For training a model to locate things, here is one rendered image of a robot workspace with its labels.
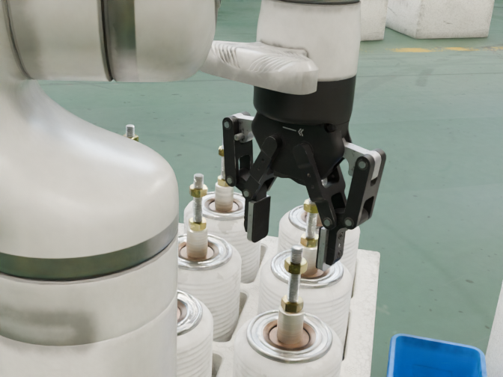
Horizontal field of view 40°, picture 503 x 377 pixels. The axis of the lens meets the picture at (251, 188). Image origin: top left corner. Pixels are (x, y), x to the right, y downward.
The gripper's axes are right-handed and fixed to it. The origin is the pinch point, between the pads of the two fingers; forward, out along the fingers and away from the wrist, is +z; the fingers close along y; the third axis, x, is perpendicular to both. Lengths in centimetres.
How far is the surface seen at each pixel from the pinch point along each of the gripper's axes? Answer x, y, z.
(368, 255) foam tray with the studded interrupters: -30.1, 7.4, 16.5
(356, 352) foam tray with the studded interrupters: -11.3, -1.7, 16.8
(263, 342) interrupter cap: 2.1, 0.7, 9.5
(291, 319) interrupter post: 0.4, -0.9, 7.3
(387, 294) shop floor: -51, 13, 34
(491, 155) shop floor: -129, 24, 33
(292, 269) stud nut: 0.4, -0.6, 2.6
